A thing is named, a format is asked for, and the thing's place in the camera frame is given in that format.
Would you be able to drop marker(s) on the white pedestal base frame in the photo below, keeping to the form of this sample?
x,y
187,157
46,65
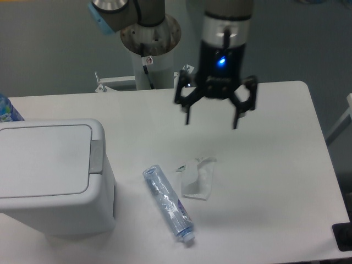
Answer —
x,y
128,83

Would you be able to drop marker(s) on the white frame at right edge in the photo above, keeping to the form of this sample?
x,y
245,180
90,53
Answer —
x,y
340,125

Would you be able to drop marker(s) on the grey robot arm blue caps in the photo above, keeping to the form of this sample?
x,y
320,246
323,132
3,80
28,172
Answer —
x,y
225,24

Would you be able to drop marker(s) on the black clamp at table corner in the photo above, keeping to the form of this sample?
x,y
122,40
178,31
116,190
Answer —
x,y
342,234

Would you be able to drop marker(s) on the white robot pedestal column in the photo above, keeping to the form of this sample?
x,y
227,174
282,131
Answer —
x,y
152,52

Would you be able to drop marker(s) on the crumpled clear plastic bag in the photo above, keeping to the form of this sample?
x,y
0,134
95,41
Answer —
x,y
196,178

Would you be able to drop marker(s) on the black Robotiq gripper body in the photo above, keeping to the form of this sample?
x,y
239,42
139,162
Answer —
x,y
218,74

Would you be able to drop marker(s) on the white push-lid trash can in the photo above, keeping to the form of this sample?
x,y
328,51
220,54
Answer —
x,y
56,176

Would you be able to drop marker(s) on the clear plastic water bottle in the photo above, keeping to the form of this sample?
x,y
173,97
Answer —
x,y
169,204

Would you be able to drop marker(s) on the blue labelled bottle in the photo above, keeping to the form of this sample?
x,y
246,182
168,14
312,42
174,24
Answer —
x,y
8,112

